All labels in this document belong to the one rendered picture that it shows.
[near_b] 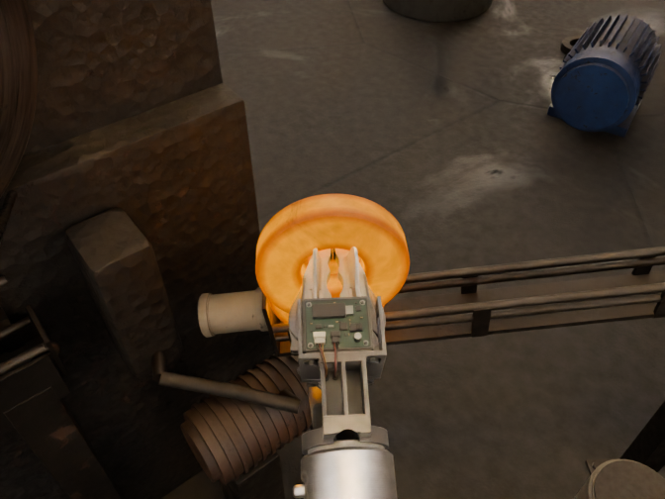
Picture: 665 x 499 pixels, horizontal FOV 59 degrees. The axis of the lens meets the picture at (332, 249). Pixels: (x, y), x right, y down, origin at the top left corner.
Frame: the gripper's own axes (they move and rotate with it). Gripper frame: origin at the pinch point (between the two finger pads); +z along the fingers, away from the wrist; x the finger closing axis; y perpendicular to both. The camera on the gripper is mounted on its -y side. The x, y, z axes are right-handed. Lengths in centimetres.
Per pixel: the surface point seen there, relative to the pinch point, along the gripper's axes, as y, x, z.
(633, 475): -32, -40, -19
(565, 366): -95, -63, 16
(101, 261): -9.6, 26.8, 4.9
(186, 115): -7.6, 17.9, 25.4
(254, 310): -19.9, 9.8, 2.4
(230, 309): -20.1, 13.1, 2.8
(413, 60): -138, -47, 173
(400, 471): -89, -16, -8
